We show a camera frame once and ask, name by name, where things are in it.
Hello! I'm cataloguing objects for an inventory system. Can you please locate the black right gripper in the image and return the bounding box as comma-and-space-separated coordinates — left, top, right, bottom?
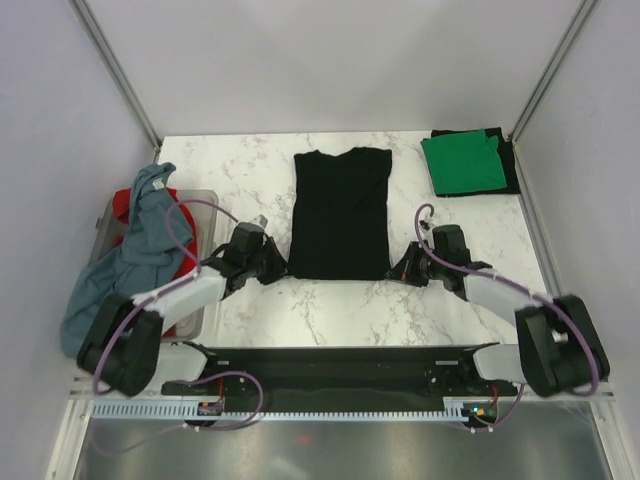
385, 240, 446, 287

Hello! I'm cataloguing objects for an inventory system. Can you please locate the black t-shirt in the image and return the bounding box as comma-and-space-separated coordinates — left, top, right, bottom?
436, 127, 521, 198
288, 147, 392, 281

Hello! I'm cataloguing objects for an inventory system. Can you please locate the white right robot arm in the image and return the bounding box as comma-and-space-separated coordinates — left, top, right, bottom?
385, 241, 610, 397

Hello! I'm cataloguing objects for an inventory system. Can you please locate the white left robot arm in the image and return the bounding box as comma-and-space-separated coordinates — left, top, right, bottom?
77, 236, 288, 397

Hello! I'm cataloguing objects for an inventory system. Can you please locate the clear plastic bin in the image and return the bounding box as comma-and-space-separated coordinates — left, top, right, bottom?
89, 189, 218, 343

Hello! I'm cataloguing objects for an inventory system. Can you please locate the blue-grey t-shirt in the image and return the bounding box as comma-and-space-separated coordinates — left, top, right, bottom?
60, 162, 197, 358

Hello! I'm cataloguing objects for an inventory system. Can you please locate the folded green t-shirt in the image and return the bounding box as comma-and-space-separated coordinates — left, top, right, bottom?
421, 130, 507, 196

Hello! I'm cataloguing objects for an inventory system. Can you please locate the folded black t-shirt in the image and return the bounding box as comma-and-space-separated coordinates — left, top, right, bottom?
436, 127, 521, 198

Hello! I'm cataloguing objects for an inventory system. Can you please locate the red t-shirt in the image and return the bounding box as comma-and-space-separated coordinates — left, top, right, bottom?
111, 189, 199, 340

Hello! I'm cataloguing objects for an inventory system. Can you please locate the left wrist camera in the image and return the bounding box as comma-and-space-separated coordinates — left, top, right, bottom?
229, 214, 268, 256

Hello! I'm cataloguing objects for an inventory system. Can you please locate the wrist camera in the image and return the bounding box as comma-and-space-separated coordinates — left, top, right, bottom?
431, 224, 471, 267
229, 214, 268, 256

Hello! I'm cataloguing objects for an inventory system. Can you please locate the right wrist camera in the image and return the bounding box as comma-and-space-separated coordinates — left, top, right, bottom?
431, 224, 471, 267

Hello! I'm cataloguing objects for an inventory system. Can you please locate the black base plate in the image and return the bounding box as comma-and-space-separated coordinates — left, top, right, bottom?
161, 346, 517, 408

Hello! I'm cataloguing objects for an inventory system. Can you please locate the white slotted cable duct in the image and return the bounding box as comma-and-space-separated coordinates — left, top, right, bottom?
92, 399, 468, 423

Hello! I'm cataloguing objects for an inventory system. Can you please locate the right aluminium frame post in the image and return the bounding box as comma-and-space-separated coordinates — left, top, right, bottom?
508, 0, 600, 143

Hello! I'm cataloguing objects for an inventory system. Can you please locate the aluminium frame post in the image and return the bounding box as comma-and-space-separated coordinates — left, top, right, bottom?
68, 0, 162, 154
508, 0, 600, 143

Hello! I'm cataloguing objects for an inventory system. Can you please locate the left aluminium frame post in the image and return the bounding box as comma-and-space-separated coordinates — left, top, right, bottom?
68, 0, 162, 154

